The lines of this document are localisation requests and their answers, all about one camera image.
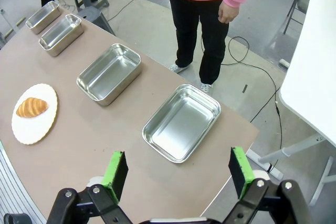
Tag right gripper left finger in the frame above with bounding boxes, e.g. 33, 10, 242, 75
46, 151, 133, 224

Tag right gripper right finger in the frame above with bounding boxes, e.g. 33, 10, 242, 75
223, 146, 313, 224

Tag deep steel container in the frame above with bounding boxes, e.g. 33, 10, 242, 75
76, 43, 143, 107
38, 13, 85, 57

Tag golden croissant bread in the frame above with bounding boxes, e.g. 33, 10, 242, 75
16, 97, 49, 119

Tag person's left hand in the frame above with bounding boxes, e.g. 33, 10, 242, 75
217, 0, 238, 24

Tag shallow steel tray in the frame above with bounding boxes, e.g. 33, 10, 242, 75
141, 83, 222, 164
25, 1, 62, 35

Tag person's left grey sneaker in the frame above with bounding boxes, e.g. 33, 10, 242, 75
201, 82, 213, 95

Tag person's grey sneaker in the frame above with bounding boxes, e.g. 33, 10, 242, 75
201, 82, 213, 95
169, 62, 190, 74

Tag white scalloped round plate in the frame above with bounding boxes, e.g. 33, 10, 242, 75
11, 83, 58, 145

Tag ribbed aluminium profile base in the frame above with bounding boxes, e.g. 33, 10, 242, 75
0, 140, 47, 224

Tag person's right grey sneaker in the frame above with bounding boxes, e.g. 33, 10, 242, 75
169, 62, 190, 74

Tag white table with grey legs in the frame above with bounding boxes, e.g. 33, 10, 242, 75
258, 0, 336, 206

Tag person's black trousers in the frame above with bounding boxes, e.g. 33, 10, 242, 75
166, 0, 229, 85

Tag dark grey plastic stool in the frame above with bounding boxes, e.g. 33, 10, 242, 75
77, 6, 116, 36

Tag black folding chair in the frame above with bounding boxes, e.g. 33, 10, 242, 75
282, 0, 336, 35

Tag long black floor cable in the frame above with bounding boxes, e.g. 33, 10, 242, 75
222, 36, 284, 162

